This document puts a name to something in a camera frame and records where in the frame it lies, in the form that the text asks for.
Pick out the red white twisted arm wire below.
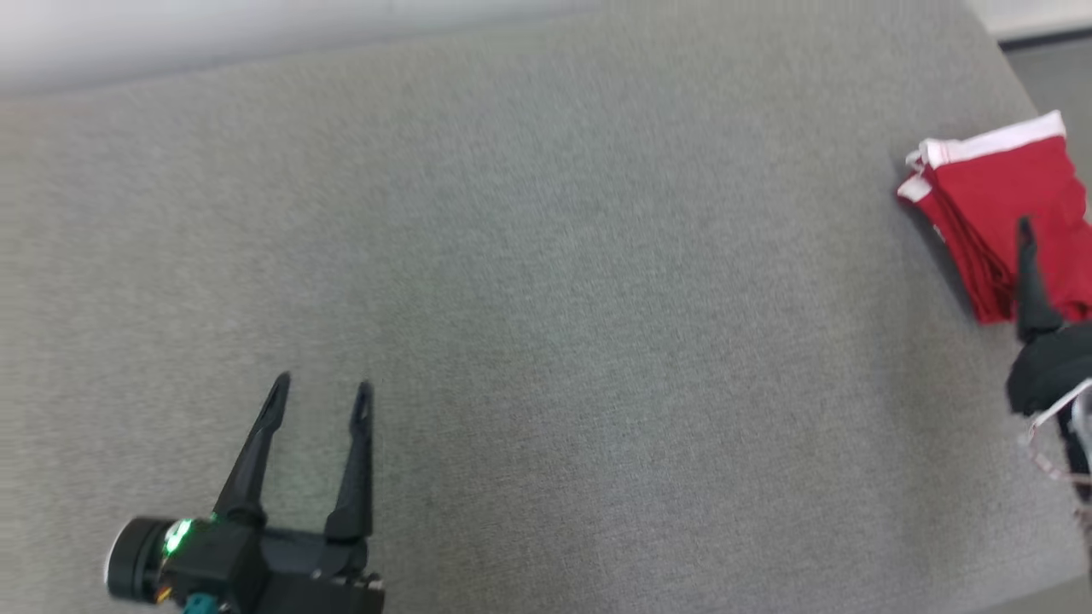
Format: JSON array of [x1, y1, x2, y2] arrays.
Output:
[[1019, 379, 1092, 489]]

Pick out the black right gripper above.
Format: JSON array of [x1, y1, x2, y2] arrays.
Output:
[[1006, 217, 1092, 418]]

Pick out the grey fabric sofa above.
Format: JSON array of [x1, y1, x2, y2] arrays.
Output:
[[0, 0, 1092, 614]]

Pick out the dark wall baseboard strip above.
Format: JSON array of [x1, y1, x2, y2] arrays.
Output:
[[994, 24, 1092, 50]]

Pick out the red shorts with white hem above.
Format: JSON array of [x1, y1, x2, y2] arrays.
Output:
[[895, 110, 1092, 326]]

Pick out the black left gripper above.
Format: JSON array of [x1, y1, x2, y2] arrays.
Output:
[[166, 370, 386, 614]]

